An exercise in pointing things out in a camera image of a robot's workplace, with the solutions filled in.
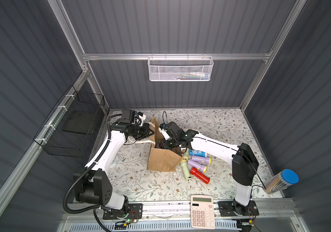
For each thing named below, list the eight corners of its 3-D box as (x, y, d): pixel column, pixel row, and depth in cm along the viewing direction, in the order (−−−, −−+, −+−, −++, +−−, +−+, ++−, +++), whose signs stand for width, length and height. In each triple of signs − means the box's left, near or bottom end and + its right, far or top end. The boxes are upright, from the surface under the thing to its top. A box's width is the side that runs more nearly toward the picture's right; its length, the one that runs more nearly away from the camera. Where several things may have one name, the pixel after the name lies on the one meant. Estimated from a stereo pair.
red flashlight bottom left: (189, 172, 89) (190, 170, 86) (192, 168, 90) (192, 166, 88) (208, 185, 84) (209, 183, 81) (210, 180, 86) (211, 178, 83)
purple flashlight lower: (186, 163, 91) (186, 161, 89) (189, 158, 93) (189, 156, 91) (205, 174, 86) (205, 173, 85) (207, 168, 89) (208, 167, 87)
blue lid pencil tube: (263, 194, 81) (286, 182, 65) (259, 182, 85) (279, 168, 69) (275, 194, 81) (301, 182, 65) (270, 182, 85) (293, 168, 69)
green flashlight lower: (184, 181, 84) (184, 180, 82) (180, 161, 92) (180, 160, 90) (191, 180, 85) (192, 178, 83) (187, 161, 93) (187, 159, 90)
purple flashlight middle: (191, 162, 93) (191, 159, 89) (191, 157, 95) (192, 154, 91) (210, 165, 92) (211, 162, 88) (210, 160, 94) (211, 157, 90)
